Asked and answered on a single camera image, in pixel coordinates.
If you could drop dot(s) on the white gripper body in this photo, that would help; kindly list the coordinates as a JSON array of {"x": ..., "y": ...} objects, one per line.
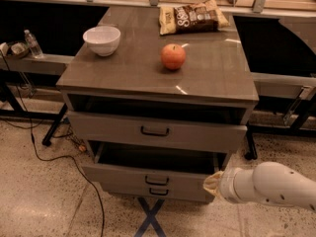
[{"x": 228, "y": 183}]

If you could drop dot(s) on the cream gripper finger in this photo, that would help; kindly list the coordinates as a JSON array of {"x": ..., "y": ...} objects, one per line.
[{"x": 211, "y": 184}]

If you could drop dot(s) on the grey drawer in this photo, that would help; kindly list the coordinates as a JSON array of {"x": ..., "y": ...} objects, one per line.
[
  {"x": 158, "y": 192},
  {"x": 156, "y": 132},
  {"x": 153, "y": 166}
]

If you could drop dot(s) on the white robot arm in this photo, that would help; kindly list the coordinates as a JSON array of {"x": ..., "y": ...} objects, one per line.
[{"x": 269, "y": 183}]

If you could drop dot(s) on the grey bottom drawer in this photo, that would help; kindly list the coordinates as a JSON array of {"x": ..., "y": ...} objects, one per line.
[{"x": 158, "y": 192}]

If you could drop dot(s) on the grey drawer cabinet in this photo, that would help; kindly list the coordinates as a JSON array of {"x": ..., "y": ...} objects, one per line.
[{"x": 214, "y": 85}]

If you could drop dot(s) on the grey top drawer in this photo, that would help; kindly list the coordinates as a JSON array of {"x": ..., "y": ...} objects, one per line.
[{"x": 156, "y": 132}]

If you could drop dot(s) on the blue tape cross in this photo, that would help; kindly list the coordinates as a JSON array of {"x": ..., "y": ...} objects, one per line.
[{"x": 150, "y": 218}]

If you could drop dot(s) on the grey side bench right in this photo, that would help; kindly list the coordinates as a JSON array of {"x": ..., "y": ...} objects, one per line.
[{"x": 284, "y": 86}]

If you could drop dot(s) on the grey side bench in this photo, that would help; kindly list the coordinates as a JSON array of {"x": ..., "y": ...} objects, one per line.
[
  {"x": 284, "y": 86},
  {"x": 50, "y": 64}
]

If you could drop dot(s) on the red apple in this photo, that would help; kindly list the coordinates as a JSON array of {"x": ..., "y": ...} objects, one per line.
[{"x": 173, "y": 56}]

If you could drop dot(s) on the brown chip bag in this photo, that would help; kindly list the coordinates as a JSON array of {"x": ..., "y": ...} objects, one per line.
[{"x": 196, "y": 18}]

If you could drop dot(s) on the white ceramic bowl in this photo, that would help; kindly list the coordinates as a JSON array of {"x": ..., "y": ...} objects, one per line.
[{"x": 102, "y": 40}]

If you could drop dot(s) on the grey side bench left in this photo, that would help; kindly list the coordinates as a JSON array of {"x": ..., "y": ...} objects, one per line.
[{"x": 50, "y": 64}]

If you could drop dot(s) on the clear plastic water bottle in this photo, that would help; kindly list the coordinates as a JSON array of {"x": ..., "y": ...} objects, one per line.
[{"x": 33, "y": 44}]

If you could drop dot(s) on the small round dish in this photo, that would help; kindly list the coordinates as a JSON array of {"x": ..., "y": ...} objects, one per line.
[{"x": 17, "y": 50}]

